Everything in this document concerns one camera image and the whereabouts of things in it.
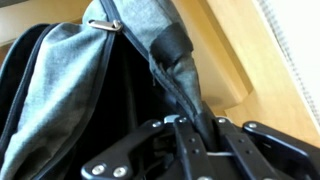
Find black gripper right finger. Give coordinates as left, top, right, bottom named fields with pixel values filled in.
left=213, top=116, right=320, bottom=180

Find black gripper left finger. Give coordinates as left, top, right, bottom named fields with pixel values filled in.
left=80, top=114, right=216, bottom=180

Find dark grey backpack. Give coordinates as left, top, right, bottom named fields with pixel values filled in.
left=0, top=0, right=221, bottom=180

